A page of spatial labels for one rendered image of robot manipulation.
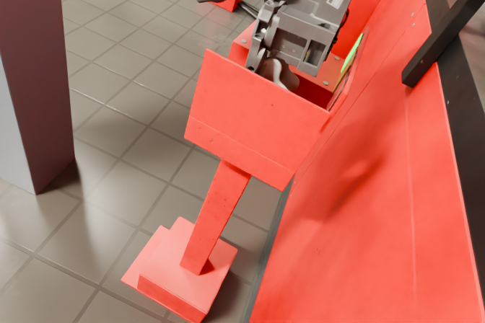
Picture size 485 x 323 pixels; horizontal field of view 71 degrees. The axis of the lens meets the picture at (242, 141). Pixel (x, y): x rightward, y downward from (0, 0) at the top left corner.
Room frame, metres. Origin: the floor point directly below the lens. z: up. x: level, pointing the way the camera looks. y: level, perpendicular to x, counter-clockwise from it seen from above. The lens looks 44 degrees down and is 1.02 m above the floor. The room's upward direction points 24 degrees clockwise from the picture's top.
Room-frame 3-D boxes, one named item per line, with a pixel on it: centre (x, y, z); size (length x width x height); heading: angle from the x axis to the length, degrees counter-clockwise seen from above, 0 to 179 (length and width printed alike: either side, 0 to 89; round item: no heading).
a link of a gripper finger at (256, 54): (0.35, 0.02, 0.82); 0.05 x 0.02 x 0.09; 173
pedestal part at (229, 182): (0.42, -0.01, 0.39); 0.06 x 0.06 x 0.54; 83
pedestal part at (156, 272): (0.42, 0.02, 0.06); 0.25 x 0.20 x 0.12; 83
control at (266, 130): (0.42, -0.01, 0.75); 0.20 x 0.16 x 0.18; 173
